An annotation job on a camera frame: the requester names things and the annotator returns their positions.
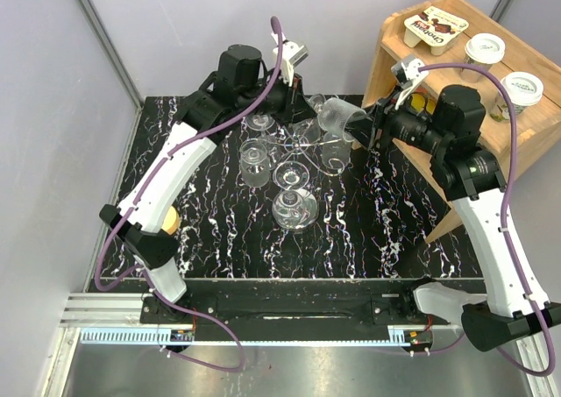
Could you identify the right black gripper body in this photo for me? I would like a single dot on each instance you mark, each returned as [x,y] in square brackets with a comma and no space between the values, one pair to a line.
[386,111]

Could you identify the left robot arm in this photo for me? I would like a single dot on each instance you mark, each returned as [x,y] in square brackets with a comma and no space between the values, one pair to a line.
[240,86]

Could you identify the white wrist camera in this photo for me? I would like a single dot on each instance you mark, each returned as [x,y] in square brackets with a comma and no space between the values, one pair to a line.
[409,75]
[293,54]

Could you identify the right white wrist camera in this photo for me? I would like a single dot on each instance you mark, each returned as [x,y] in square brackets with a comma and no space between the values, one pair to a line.
[409,75]

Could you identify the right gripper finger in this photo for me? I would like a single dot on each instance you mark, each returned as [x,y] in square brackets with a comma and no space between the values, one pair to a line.
[368,113]
[364,132]

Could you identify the far paper coffee cup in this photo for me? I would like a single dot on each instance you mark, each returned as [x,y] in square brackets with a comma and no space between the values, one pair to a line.
[484,50]

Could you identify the chrome wine glass rack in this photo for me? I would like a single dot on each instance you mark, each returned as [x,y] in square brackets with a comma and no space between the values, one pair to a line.
[285,147]

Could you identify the paper coffee cup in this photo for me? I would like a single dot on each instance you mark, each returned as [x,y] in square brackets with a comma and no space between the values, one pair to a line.
[524,90]
[484,50]

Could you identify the chocolate yogurt cup pack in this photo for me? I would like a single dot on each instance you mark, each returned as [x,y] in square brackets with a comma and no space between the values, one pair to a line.
[434,27]

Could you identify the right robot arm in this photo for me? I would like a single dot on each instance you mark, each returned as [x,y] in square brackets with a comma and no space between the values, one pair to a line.
[515,306]

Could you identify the clear wine glass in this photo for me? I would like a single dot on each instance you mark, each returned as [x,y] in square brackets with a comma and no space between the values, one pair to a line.
[259,122]
[295,208]

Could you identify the near paper coffee cup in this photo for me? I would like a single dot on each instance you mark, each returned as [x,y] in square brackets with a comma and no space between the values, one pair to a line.
[524,90]

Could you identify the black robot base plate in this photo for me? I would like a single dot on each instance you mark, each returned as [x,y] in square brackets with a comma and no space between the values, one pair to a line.
[275,312]

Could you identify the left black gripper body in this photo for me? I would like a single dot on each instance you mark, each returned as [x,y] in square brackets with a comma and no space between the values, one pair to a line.
[278,95]

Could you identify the colourful sponge pack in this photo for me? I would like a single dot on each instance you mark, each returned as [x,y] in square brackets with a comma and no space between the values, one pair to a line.
[422,104]

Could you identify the wooden shelf unit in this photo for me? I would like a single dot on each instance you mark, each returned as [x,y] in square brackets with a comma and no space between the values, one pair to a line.
[538,127]

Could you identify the aluminium rail frame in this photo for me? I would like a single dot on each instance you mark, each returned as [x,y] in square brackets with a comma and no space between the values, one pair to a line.
[96,358]

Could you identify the ribbed glass goblet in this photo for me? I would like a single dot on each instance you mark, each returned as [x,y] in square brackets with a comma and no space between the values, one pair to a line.
[254,163]

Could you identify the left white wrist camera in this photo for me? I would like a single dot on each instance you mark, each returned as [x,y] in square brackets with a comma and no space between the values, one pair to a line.
[293,54]

